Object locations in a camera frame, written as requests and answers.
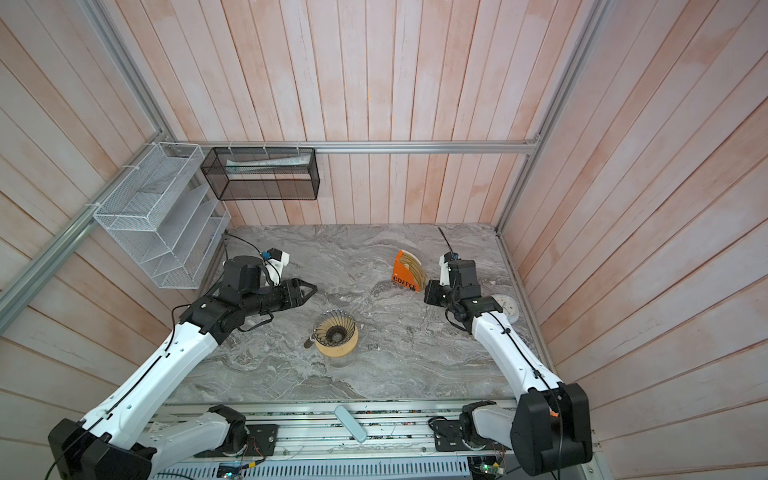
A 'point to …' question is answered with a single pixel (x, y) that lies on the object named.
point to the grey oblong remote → (351, 423)
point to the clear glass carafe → (345, 360)
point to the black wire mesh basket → (262, 173)
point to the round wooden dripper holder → (340, 350)
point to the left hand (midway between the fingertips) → (311, 297)
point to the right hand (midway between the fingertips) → (427, 286)
